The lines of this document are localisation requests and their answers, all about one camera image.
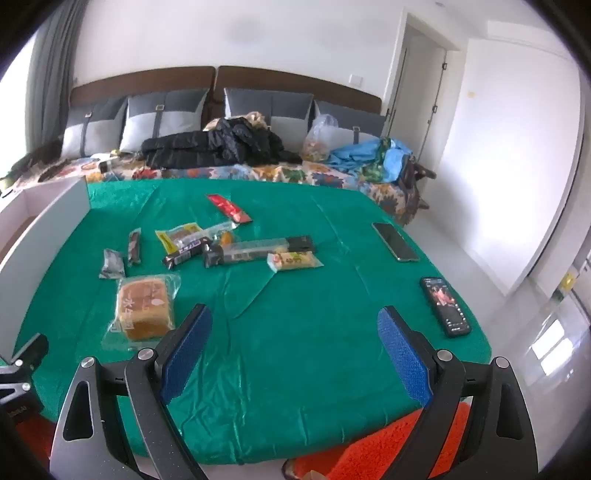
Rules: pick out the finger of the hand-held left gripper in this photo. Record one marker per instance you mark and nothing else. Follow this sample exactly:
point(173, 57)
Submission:
point(30, 349)

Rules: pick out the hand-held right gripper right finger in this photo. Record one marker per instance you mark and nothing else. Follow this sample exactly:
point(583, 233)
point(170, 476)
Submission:
point(406, 357)

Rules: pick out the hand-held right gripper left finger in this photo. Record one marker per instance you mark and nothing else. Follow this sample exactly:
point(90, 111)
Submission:
point(184, 353)

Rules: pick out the long dark snack packet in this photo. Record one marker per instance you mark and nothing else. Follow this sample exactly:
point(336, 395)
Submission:
point(258, 249)

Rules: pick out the white storage box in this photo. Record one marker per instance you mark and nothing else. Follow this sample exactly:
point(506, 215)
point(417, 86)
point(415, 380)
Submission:
point(51, 217)

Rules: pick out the clear bread packet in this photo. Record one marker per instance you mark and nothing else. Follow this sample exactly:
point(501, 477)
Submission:
point(143, 307)

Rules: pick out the lit screen smartphone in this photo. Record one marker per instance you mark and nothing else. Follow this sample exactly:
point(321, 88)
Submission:
point(445, 307)

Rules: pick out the dark bar snack packet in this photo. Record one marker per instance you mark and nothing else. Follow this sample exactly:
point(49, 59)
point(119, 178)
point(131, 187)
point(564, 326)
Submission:
point(184, 254)

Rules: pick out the orange fluffy rug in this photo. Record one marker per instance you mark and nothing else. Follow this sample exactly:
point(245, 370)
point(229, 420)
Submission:
point(369, 452)

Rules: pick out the green tablecloth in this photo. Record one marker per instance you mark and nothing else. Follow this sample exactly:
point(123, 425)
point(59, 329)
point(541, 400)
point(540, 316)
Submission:
point(300, 323)

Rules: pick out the grey snack packet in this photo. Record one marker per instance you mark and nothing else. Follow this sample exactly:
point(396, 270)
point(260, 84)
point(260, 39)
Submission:
point(111, 264)

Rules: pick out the dark screen smartphone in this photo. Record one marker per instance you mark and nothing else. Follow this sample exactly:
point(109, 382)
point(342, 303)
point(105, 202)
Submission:
point(396, 242)

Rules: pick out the small brown snack packet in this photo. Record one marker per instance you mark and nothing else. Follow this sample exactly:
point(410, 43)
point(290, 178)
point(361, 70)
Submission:
point(134, 247)

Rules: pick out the yellow cake packet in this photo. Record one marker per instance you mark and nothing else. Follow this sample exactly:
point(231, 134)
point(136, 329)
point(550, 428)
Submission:
point(178, 235)

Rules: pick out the orange snack packet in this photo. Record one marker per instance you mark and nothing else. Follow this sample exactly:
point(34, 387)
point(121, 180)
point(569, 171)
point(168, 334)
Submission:
point(225, 237)

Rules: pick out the yellow and white snack packet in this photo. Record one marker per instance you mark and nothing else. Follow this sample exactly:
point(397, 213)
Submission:
point(293, 261)

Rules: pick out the red snack packet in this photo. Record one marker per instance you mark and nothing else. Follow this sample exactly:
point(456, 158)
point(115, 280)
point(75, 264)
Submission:
point(228, 208)

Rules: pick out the dark brown bag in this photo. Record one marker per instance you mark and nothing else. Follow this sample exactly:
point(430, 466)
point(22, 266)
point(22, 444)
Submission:
point(411, 173)

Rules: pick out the dark cloth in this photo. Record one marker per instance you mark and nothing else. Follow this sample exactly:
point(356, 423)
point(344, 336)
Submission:
point(37, 157)

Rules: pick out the small dark box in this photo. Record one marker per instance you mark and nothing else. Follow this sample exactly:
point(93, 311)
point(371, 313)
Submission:
point(106, 166)

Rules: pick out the patterned bedspread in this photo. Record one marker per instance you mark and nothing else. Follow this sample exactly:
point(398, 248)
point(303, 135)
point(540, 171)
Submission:
point(286, 173)

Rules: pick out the blue cloth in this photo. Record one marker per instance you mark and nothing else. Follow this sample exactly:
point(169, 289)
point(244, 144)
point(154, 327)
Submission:
point(355, 157)

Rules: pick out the black puffer jacket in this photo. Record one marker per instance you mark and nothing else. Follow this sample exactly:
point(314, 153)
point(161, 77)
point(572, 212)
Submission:
point(207, 145)

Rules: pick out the white wardrobe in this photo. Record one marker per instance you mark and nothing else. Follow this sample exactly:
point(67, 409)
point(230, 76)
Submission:
point(508, 161)

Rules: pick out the grey and white pillow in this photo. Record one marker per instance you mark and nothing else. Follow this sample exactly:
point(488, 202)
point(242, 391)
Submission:
point(268, 104)
point(161, 115)
point(360, 127)
point(92, 127)

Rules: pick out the clear plastic bag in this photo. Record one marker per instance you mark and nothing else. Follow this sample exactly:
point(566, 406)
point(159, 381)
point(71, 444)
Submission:
point(318, 138)

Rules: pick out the white door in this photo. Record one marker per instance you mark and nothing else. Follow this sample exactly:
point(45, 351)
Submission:
point(429, 92)

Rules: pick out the brown headboard panel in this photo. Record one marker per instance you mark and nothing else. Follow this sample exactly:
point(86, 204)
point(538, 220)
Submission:
point(138, 81)
point(300, 81)

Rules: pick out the grey curtain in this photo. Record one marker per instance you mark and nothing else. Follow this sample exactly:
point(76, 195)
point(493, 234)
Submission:
point(55, 69)

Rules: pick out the white wall switch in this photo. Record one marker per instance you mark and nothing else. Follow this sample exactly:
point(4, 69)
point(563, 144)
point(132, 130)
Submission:
point(357, 80)

